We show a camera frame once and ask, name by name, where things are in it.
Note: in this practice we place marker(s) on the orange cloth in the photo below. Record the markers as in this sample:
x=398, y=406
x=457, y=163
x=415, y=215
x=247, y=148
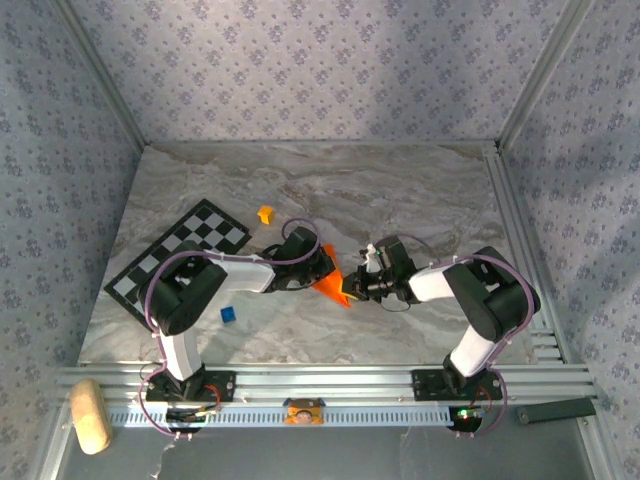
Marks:
x=330, y=289

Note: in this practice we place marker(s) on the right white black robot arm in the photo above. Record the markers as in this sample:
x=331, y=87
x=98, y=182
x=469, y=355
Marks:
x=430, y=285

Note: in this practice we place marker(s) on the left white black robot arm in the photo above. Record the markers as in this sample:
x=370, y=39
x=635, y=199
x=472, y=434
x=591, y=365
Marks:
x=245, y=272

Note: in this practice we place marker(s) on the yellow cube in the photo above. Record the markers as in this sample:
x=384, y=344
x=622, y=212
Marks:
x=266, y=214

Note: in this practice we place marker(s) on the blue cube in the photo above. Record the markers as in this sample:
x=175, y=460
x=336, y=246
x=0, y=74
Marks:
x=228, y=315

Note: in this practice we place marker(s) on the black white checkerboard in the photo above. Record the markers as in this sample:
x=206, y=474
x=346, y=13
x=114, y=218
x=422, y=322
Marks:
x=200, y=220

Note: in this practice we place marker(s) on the orange cartoon figure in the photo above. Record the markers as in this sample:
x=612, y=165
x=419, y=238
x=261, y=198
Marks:
x=303, y=412

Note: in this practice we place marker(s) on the black controller board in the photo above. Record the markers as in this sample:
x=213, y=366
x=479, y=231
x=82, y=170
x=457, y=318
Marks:
x=467, y=416
x=182, y=416

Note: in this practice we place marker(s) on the black flat bar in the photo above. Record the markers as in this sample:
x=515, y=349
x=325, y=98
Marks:
x=555, y=411

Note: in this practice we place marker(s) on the tan cork block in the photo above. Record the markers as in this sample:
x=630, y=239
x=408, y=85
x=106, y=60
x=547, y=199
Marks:
x=90, y=415

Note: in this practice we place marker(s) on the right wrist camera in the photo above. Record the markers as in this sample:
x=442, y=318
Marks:
x=371, y=257

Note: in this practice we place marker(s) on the wide aluminium rail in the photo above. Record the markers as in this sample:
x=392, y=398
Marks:
x=325, y=382

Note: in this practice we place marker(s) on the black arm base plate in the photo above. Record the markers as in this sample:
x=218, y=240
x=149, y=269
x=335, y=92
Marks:
x=225, y=385
x=425, y=385

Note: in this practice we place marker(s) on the slotted aluminium side rail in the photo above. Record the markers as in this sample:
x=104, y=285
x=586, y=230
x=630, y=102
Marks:
x=505, y=200

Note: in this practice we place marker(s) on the aluminium frame post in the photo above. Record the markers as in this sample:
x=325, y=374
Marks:
x=52, y=450
x=600, y=450
x=540, y=75
x=108, y=75

